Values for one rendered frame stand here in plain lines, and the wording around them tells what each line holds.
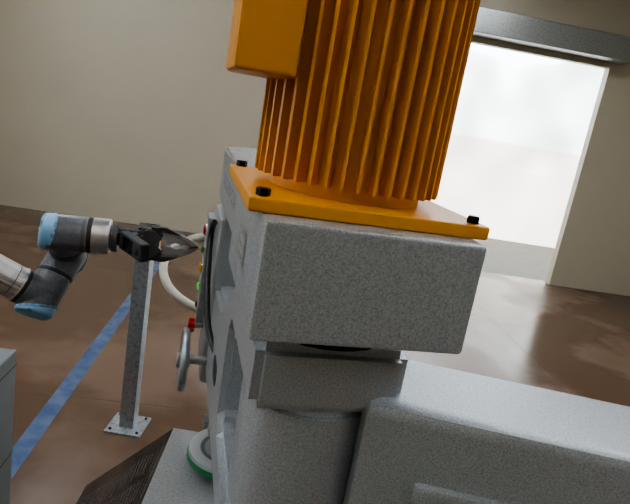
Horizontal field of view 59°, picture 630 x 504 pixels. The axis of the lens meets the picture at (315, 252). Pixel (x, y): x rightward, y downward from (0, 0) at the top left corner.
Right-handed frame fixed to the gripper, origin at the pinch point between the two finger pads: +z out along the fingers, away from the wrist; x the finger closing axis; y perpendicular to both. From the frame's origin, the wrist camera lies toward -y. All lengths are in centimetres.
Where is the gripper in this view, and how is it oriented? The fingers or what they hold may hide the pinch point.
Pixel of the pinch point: (192, 247)
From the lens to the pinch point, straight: 149.0
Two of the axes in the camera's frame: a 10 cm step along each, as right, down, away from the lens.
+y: -2.3, -2.7, 9.3
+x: -1.7, 9.6, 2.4
